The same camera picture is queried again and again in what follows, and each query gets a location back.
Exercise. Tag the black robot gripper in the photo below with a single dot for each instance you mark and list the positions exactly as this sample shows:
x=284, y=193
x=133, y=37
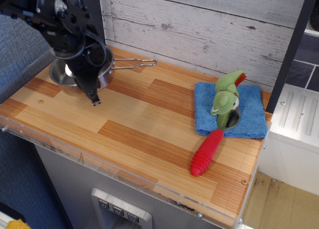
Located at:
x=85, y=66

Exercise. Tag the small steel pot with handle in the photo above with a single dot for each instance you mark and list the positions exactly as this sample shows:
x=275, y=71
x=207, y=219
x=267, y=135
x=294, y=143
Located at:
x=63, y=77

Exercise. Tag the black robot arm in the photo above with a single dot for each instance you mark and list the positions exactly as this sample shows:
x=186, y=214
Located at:
x=72, y=39

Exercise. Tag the grey dispenser button panel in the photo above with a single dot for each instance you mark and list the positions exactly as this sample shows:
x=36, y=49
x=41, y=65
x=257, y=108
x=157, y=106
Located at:
x=115, y=213

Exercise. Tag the green plush toy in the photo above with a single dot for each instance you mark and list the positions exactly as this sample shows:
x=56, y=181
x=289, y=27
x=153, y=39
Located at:
x=227, y=95

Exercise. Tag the yellow black object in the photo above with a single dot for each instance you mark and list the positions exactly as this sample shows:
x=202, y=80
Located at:
x=7, y=222

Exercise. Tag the blue folded cloth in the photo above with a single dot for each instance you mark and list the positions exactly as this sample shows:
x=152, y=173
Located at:
x=252, y=122

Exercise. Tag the white ribbed box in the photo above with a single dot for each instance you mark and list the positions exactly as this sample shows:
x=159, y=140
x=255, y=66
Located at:
x=291, y=147

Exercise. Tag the dark grey left post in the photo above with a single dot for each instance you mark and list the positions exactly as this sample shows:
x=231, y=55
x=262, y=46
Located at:
x=94, y=25

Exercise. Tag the dark grey post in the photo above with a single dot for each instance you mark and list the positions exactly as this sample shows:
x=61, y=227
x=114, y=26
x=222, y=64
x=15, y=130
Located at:
x=290, y=53
x=94, y=25

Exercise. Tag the red handled metal spoon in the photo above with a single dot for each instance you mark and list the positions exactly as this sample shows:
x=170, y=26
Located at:
x=206, y=151

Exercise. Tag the dark grey right post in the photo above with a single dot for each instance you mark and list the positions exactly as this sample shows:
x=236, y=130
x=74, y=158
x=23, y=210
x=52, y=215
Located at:
x=290, y=53

